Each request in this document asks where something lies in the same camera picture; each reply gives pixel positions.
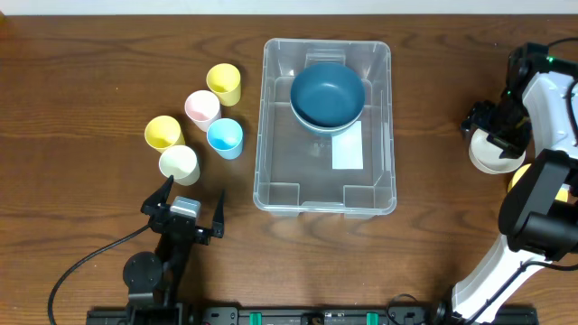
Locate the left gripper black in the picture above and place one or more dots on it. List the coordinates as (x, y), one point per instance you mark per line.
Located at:
(181, 222)

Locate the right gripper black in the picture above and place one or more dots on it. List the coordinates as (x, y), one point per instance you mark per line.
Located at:
(504, 125)

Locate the white small bowl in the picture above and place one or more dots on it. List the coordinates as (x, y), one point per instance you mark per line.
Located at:
(486, 156)

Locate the dark blue bowl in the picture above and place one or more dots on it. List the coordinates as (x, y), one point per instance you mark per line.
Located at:
(328, 95)
(324, 130)

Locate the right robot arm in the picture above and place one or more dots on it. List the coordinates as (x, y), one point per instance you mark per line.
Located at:
(538, 106)

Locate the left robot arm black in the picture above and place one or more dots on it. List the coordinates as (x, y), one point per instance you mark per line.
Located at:
(153, 278)

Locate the clear plastic storage container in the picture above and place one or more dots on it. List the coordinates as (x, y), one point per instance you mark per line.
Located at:
(293, 166)

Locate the white label in container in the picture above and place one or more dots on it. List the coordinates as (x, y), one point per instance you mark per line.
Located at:
(346, 148)

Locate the cream white cup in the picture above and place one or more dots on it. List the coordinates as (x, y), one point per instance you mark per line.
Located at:
(181, 162)

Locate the yellow cup near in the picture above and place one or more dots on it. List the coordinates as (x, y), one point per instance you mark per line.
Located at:
(163, 132)

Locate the yellow cup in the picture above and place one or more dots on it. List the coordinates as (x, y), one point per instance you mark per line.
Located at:
(163, 132)
(224, 80)

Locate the blue cup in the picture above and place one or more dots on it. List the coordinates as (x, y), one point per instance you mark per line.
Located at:
(226, 137)

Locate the yellow small bowl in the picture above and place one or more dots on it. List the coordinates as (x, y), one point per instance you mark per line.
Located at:
(562, 195)

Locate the pink cup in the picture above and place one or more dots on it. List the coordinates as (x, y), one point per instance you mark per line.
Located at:
(202, 107)

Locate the yellow cup far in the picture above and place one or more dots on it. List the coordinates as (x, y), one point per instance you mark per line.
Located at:
(224, 80)

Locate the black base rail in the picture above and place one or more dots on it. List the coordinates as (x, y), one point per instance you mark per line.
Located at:
(271, 316)

